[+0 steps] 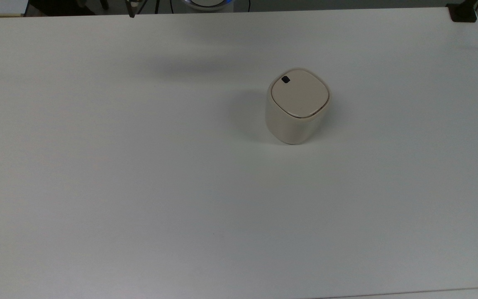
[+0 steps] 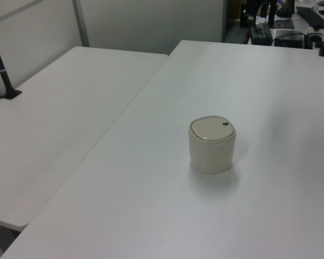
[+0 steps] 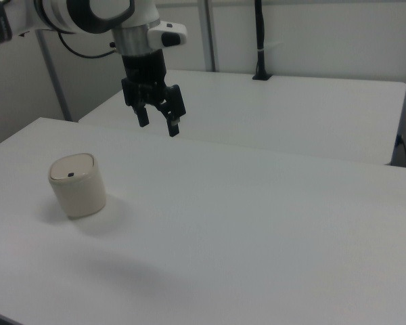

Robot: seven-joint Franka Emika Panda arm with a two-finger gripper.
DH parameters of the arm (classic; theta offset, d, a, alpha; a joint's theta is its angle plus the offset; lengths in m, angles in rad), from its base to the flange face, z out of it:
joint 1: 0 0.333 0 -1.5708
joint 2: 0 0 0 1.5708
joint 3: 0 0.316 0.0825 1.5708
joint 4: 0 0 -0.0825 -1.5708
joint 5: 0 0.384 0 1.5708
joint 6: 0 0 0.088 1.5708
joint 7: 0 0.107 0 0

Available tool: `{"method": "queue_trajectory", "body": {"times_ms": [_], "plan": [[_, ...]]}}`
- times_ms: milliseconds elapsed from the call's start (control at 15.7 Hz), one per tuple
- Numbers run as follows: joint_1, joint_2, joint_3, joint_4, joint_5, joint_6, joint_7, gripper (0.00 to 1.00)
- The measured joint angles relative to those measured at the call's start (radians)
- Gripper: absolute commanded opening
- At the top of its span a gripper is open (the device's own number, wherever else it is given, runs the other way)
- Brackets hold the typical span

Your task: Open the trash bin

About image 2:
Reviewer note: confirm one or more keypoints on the black keyboard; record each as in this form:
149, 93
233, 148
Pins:
313, 16

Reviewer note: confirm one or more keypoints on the cream ceramic cup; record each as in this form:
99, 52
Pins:
210, 151

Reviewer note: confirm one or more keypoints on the white side table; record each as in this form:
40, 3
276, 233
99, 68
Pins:
56, 113

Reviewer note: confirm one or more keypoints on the black monitor stand pole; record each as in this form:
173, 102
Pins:
271, 13

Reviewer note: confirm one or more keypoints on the black electronics box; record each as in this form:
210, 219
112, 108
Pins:
289, 37

